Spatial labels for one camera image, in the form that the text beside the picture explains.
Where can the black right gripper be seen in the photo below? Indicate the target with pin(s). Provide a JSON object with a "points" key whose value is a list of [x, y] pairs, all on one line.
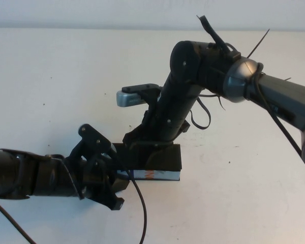
{"points": [[162, 132]]}

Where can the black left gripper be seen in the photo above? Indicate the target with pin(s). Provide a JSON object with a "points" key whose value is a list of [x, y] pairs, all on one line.
{"points": [[96, 178]]}

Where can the black glasses case printed front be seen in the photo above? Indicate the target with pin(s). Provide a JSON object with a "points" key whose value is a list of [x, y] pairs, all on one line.
{"points": [[172, 158]]}

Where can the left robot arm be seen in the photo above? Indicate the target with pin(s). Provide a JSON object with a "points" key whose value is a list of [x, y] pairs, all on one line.
{"points": [[15, 172]]}

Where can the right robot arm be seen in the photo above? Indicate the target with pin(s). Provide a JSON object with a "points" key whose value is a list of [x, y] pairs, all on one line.
{"points": [[180, 101]]}

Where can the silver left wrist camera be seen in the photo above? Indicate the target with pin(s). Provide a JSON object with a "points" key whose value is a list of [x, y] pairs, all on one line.
{"points": [[105, 154]]}

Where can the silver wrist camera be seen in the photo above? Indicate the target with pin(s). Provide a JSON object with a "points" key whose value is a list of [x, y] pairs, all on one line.
{"points": [[105, 154], [128, 100]]}

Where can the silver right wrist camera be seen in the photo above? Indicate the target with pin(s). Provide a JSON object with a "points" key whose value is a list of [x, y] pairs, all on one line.
{"points": [[128, 100]]}

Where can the black left camera mount bracket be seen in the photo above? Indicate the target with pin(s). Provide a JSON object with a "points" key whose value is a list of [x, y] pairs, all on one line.
{"points": [[94, 138]]}

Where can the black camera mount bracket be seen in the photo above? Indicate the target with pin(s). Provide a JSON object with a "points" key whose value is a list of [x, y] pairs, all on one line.
{"points": [[142, 88], [94, 138]]}

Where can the black right camera mount bracket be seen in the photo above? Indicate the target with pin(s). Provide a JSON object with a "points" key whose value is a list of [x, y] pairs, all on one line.
{"points": [[142, 88]]}

